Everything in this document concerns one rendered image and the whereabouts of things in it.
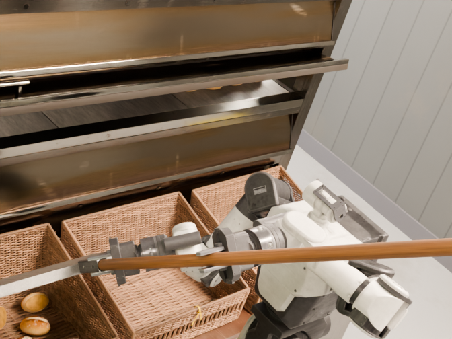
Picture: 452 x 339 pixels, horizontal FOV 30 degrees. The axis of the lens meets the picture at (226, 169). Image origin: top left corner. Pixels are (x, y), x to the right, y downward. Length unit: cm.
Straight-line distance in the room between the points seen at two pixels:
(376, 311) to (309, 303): 43
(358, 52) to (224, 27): 255
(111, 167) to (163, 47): 48
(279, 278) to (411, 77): 307
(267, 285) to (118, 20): 95
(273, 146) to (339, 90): 206
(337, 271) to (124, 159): 129
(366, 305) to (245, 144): 165
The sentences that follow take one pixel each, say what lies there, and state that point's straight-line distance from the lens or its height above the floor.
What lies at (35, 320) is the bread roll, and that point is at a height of 64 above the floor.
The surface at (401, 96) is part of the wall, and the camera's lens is 528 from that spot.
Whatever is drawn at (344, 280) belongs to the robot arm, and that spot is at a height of 153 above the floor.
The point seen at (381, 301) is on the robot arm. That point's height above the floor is 153.
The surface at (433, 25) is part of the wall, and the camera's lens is 513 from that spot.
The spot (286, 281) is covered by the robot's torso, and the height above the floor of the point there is 127.
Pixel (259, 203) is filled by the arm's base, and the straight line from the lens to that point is 239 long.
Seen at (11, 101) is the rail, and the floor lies 144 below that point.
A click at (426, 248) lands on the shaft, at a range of 147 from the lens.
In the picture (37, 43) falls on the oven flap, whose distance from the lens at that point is 252.
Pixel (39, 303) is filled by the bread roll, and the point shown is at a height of 63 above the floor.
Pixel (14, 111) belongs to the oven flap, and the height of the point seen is 141.
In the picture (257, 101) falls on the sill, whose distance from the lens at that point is 341.
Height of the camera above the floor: 258
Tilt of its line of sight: 29 degrees down
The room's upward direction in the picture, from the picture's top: 19 degrees clockwise
